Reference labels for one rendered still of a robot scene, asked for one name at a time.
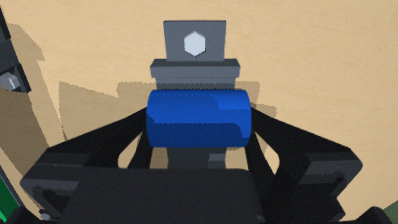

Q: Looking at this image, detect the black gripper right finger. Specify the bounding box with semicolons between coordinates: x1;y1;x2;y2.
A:
244;107;363;224

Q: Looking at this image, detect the grey ribbed rack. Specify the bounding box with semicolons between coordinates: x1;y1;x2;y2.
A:
155;78;236;161

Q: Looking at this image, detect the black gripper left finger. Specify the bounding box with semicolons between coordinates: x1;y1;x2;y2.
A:
34;107;153;168

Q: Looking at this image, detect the blue plastic bar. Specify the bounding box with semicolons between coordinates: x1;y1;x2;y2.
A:
146;89;251;148

